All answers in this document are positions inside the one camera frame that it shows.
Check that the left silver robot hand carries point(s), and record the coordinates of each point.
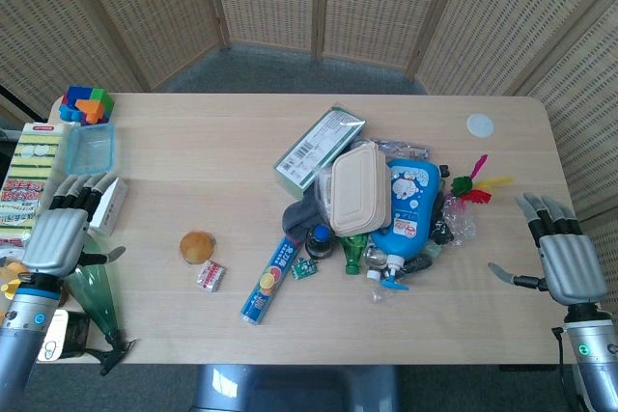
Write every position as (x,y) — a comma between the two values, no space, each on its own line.
(58,236)

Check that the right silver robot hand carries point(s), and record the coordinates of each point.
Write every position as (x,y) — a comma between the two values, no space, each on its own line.
(570,257)

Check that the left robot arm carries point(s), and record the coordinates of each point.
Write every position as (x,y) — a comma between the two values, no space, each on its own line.
(24,325)

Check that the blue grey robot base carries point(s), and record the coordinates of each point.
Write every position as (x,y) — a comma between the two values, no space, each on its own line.
(294,388)

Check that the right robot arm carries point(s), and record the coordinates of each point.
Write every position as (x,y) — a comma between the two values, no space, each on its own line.
(591,349)

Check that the white small carton box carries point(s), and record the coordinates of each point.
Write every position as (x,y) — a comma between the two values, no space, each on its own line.
(110,207)

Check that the sponge pack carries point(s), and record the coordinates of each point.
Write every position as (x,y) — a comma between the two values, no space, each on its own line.
(26,180)

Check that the yellow orange toy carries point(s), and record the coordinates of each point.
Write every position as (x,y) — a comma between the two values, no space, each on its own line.
(10,279)

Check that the green spray bottle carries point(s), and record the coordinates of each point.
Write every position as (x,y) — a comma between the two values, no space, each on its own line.
(96,293)

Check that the clear blue plastic container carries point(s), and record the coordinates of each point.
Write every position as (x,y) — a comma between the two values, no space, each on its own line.
(92,149)

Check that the feather shuttlecock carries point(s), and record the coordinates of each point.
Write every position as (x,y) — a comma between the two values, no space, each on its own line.
(475,185)

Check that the clear plastic bag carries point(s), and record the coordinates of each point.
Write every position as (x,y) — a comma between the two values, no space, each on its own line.
(456,219)

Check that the colourful block puzzle cube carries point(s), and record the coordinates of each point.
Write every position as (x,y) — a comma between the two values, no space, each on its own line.
(88,104)

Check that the black small object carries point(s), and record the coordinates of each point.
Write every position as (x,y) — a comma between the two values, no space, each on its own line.
(416,263)

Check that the red white candy packet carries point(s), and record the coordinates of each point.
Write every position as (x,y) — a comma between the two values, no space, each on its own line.
(211,276)

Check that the white round table cap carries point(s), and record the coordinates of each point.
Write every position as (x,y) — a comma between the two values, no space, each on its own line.
(481,125)

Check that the blue cartoon bottle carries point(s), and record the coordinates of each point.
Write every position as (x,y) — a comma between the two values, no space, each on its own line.
(408,211)

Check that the silver foil packet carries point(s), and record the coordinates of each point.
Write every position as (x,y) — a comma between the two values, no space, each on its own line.
(403,147)

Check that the green plastic bottle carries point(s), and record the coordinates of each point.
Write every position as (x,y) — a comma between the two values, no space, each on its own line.
(354,252)

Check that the blue cling film box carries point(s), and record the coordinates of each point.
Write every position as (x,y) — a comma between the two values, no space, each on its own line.
(268,284)

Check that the beige lunch box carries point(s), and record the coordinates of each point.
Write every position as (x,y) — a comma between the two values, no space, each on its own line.
(359,192)

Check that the grey sock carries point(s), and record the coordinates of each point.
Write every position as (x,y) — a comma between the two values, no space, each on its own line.
(299,219)

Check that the small green circuit board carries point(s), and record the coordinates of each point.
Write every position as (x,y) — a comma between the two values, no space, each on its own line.
(304,268)

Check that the dark ink bottle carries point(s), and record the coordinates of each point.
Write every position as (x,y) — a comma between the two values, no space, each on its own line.
(319,239)

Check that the green white rectangular box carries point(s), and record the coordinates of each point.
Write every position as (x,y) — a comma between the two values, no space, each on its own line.
(314,149)

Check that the wicker folding screen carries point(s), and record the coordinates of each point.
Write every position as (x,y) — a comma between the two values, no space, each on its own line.
(309,11)

